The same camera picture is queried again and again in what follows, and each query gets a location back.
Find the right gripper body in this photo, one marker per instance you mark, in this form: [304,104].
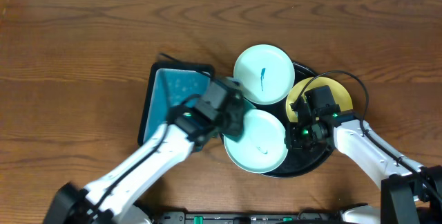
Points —
[302,137]

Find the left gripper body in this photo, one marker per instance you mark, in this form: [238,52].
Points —
[235,119]

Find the yellow plate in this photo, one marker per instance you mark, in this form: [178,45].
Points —
[339,92]

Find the light blue plate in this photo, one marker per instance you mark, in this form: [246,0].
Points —
[266,74]
[261,147]

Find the black rectangular water tray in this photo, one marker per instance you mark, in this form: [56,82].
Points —
[169,84]

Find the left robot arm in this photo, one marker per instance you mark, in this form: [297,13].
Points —
[108,199]

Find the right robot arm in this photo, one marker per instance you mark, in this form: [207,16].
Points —
[410,192]

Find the round black tray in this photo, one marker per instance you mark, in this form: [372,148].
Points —
[299,161]

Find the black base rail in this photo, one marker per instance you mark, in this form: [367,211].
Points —
[244,218]

